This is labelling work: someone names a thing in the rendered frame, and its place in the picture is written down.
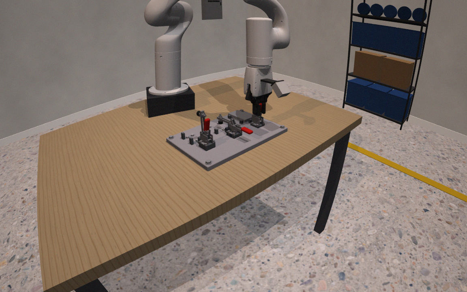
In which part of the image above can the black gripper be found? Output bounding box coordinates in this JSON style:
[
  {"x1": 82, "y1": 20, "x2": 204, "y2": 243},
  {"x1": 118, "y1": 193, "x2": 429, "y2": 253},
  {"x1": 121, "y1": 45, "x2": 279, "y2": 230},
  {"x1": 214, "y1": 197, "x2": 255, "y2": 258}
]
[{"x1": 244, "y1": 64, "x2": 273, "y2": 116}]

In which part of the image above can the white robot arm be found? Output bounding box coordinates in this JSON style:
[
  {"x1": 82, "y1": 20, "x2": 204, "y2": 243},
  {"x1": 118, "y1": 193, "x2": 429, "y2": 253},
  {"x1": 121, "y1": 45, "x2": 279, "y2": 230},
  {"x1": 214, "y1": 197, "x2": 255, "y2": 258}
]
[{"x1": 144, "y1": 0, "x2": 291, "y2": 98}]

